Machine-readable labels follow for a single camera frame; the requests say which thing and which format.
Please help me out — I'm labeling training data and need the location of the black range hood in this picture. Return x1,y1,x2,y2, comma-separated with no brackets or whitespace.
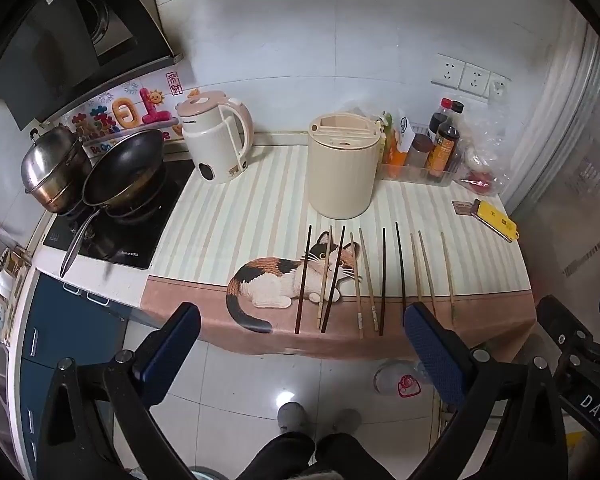
0,0,183,131

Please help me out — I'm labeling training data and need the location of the blue kitchen cabinet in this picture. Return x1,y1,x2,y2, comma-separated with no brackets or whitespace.
10,272,133,426

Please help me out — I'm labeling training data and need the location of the striped cat print table mat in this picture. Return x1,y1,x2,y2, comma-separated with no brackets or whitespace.
141,145,538,361

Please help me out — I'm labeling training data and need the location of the orange seasoning bottle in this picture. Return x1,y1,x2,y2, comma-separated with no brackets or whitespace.
391,127,411,166

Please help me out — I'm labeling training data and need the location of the glass sliding door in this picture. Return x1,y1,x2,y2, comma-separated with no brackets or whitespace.
510,10,600,311

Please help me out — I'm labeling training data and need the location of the white paper packet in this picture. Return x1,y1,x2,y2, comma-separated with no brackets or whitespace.
395,109,417,153

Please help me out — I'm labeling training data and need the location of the clear plastic tray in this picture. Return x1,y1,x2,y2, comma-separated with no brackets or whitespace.
380,160,458,187

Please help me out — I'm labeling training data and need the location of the cream cylindrical utensil holder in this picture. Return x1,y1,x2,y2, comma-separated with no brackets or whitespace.
307,112,385,220

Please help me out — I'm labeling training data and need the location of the dark wooden chopstick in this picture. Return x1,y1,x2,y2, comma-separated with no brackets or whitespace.
320,226,346,334
294,225,313,335
378,227,387,337
394,222,407,313

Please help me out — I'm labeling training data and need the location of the stainless steel pot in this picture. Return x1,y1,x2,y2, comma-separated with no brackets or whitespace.
21,125,92,213

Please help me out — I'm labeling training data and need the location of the green yellow bottle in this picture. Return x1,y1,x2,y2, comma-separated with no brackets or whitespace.
380,112,396,161

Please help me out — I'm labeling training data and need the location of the dark bottle with red cap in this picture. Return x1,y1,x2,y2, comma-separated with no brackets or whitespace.
427,98,453,143

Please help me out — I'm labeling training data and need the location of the person's left leg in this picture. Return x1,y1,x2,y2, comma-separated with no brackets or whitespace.
240,401,316,480

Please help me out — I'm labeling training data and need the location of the colourful wall sticker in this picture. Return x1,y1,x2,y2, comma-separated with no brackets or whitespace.
70,72,201,156

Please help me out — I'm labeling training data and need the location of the yellow rectangular case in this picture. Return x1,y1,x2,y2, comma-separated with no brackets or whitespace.
471,199,520,243

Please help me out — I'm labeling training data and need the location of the cream electric kettle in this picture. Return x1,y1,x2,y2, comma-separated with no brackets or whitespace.
174,89,255,184

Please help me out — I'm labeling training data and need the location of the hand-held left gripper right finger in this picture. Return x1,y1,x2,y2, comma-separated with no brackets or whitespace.
404,302,569,480

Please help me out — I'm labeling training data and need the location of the orange label sauce bottle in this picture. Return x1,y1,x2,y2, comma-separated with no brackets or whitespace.
426,122,461,181

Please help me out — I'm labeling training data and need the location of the brown lid spice jar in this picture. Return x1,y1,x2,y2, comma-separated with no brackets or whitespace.
407,134,433,167

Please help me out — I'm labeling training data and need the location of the black wok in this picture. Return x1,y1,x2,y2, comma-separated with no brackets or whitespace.
60,129,167,278

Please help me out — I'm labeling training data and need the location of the clear plastic bag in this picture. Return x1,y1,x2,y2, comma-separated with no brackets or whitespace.
455,110,518,196

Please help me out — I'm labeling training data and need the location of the white wall socket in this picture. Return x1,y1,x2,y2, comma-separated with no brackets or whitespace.
431,54,465,92
459,63,491,96
487,74,511,103

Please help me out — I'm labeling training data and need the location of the person's leg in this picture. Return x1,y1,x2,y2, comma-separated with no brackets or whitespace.
315,408,376,480
240,401,316,480

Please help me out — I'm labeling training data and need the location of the person's right leg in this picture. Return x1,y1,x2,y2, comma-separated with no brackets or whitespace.
315,408,376,480

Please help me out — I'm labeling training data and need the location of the black glass cooktop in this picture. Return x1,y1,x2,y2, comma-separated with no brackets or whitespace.
42,157,196,271

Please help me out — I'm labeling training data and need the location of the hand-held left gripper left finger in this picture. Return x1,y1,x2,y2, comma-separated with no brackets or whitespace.
36,301,202,480

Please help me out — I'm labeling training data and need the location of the banded light wooden chopstick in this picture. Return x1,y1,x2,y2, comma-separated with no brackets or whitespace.
349,232,365,340
358,227,380,332
317,225,334,330

